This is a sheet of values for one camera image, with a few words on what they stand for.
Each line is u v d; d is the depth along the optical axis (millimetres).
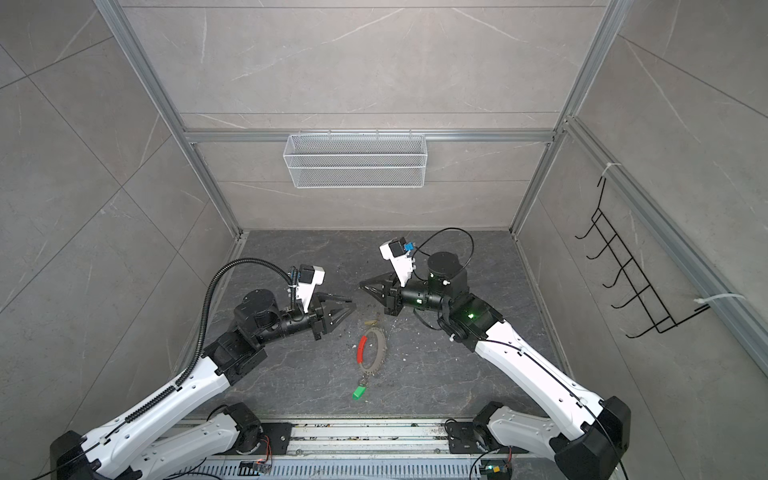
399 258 555
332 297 635
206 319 497
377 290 624
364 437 747
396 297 552
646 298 635
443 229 503
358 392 815
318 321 570
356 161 1011
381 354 857
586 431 378
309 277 571
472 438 730
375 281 602
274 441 736
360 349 880
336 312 635
